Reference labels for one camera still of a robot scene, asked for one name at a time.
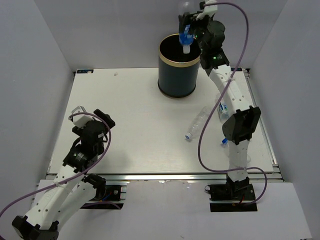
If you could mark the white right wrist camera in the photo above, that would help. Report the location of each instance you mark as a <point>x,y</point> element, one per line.
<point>210,8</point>

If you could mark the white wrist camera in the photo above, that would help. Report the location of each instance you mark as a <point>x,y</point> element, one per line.
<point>210,8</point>
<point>78,117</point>

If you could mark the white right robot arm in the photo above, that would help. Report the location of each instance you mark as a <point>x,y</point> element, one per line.
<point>243,118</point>

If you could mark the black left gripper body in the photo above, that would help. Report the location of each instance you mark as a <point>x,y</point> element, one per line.
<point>98,111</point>

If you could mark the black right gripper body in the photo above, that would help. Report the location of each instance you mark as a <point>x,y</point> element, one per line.
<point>200,26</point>

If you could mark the clear crushed bottle white cap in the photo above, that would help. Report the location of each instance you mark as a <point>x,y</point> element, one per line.
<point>197,124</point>

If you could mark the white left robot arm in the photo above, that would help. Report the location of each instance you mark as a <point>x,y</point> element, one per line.
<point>72,186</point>

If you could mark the left blue corner sticker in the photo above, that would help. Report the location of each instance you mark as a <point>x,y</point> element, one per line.
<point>84,71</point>

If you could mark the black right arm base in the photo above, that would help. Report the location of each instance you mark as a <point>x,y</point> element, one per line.
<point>222,200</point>

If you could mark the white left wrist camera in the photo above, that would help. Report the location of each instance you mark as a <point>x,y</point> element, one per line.
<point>78,117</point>

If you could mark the clear bottle blue label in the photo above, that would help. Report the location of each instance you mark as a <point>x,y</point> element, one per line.
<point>185,38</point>

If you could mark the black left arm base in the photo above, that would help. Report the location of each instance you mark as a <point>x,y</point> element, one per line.
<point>112,198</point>

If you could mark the dark blue gold-rimmed bin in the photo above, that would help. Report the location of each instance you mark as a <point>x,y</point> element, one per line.
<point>177,71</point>

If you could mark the clear bottle green white label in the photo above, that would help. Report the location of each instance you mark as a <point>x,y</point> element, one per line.
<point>222,110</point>

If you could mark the small bottle blue cap label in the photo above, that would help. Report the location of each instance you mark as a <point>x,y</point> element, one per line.
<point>225,146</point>

